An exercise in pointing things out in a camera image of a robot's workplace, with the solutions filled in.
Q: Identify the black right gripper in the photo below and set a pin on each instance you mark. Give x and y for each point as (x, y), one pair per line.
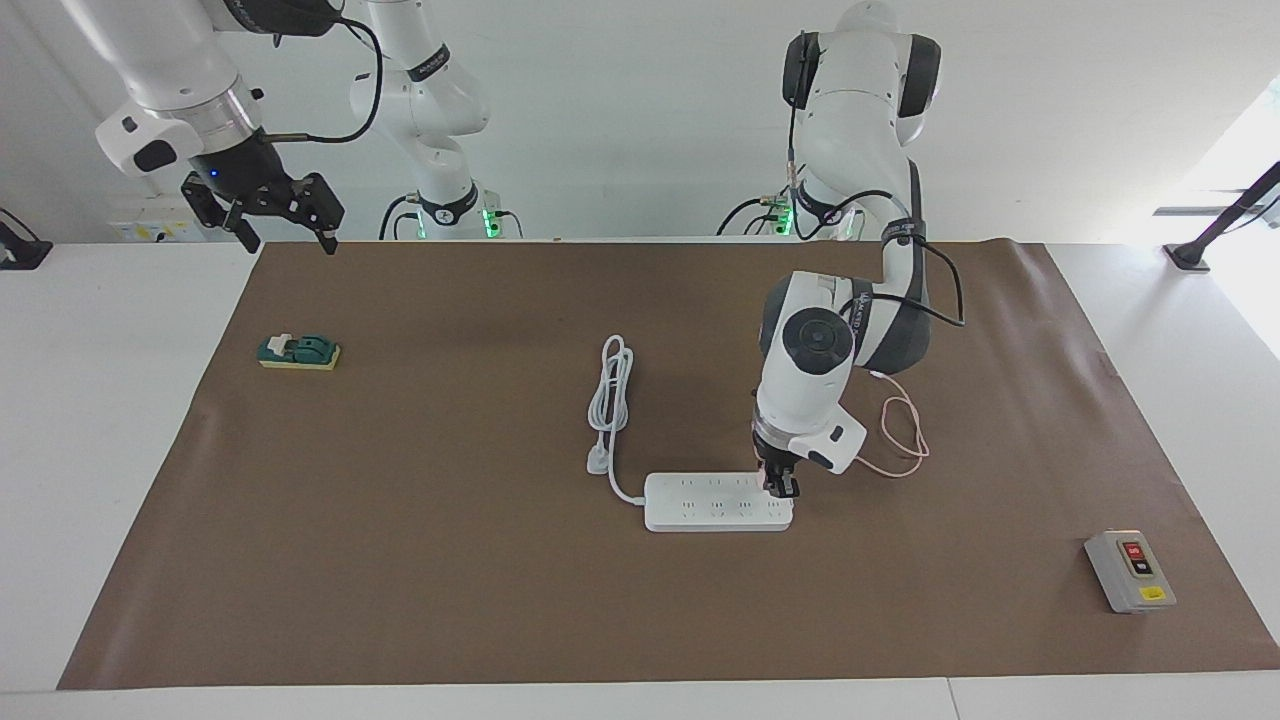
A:
(240, 175)

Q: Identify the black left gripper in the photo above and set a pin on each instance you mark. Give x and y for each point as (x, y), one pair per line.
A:
(778, 462)

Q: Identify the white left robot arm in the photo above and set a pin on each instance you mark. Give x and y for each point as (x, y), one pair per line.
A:
(850, 110)

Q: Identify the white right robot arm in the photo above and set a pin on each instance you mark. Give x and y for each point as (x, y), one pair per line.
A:
(170, 60)

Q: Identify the white power strip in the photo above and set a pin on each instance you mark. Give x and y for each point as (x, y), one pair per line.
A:
(705, 508)

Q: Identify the white box with yellow labels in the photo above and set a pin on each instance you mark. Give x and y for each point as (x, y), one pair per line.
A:
(150, 232)

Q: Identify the brown paper mat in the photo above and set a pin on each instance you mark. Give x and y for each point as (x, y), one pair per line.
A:
(400, 600)

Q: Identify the black metal stand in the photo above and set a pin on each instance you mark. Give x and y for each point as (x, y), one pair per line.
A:
(1190, 255)

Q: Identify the black clamp mount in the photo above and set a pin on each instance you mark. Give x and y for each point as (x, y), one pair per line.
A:
(20, 252)

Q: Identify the grey push button switch box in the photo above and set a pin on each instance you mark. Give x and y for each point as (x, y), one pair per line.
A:
(1130, 572)

